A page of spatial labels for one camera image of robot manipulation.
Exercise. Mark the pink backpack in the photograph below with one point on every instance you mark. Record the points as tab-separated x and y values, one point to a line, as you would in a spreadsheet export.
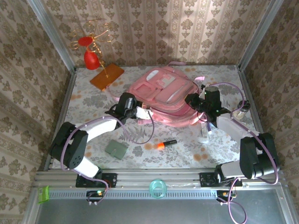
163	93

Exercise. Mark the purple pen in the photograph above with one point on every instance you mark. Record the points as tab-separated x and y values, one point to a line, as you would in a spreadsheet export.
208	128

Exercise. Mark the white stationery package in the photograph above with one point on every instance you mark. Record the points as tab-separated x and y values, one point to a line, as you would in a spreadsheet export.
204	131

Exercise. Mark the green pencil case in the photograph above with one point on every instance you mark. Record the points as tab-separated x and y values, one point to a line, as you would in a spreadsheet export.
116	149

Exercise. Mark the black orange highlighter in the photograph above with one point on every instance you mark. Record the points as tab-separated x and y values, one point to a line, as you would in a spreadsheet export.
167	144

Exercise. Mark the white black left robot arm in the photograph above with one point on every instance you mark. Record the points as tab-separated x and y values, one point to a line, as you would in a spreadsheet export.
102	126

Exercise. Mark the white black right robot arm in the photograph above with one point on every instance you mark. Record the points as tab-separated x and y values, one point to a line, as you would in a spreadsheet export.
229	126

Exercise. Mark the glass jar black lid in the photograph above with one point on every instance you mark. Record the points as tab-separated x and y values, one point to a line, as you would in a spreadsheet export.
241	110

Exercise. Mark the red drop ornament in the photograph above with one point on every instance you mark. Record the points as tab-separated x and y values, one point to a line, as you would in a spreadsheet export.
91	60

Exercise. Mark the floral tablecloth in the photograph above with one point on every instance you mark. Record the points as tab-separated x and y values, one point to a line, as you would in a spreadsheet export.
140	161

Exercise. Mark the red disc ornament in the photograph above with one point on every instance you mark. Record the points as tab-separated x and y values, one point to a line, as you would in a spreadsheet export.
84	41

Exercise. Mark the teal tape roll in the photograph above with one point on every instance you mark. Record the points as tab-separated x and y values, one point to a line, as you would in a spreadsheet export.
151	186

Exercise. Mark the grey metal panel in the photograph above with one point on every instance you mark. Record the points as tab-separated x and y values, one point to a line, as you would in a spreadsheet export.
151	212

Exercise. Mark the green small box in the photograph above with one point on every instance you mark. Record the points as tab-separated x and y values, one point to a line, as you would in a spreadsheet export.
43	194

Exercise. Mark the aluminium side rail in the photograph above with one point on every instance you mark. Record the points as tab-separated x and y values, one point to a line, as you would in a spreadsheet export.
246	88
66	93

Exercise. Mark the aluminium cross rail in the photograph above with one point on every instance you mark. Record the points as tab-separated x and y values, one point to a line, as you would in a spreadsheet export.
140	178

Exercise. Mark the aluminium frame post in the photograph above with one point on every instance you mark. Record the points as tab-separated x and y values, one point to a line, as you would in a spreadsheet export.
54	35
258	35

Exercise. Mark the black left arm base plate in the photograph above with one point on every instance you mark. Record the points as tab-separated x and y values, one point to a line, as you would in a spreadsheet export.
109	179

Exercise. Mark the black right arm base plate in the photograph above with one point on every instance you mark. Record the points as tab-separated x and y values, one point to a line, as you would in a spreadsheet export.
206	179

